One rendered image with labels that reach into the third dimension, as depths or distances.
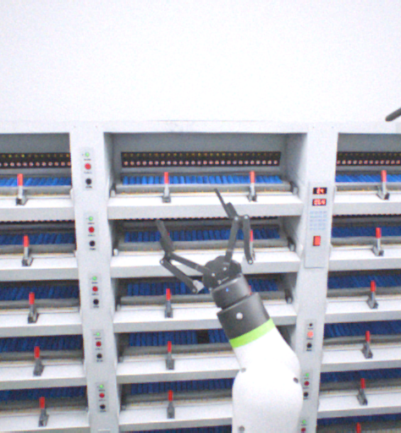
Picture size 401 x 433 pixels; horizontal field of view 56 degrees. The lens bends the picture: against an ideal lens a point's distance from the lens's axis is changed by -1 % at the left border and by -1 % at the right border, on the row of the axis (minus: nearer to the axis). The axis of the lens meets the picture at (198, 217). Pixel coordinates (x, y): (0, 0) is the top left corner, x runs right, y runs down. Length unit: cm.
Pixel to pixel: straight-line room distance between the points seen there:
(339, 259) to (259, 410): 80
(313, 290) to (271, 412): 76
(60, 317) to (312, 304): 83
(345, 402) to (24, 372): 113
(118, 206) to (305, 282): 65
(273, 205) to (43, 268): 73
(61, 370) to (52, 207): 56
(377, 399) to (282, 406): 109
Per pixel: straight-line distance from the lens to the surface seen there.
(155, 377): 139
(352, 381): 167
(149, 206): 115
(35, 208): 121
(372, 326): 164
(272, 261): 125
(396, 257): 142
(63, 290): 140
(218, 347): 141
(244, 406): 62
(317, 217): 125
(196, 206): 116
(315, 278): 131
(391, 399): 170
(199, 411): 150
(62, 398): 156
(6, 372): 148
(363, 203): 131
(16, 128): 121
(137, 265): 120
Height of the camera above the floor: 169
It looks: 12 degrees down
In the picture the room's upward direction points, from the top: straight up
